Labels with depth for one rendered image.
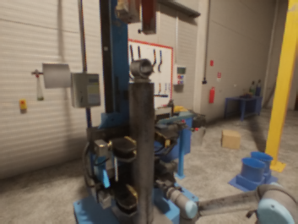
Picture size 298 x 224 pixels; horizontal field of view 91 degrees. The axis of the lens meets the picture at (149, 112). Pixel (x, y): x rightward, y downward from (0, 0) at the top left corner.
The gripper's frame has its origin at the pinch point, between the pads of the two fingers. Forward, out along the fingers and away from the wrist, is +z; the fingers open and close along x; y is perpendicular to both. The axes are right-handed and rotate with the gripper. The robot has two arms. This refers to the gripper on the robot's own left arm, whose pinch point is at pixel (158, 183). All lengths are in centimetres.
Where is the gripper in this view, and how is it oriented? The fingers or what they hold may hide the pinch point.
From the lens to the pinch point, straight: 131.2
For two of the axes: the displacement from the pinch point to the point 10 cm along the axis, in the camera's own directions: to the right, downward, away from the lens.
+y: -8.0, 1.2, -5.9
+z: -6.0, -1.5, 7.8
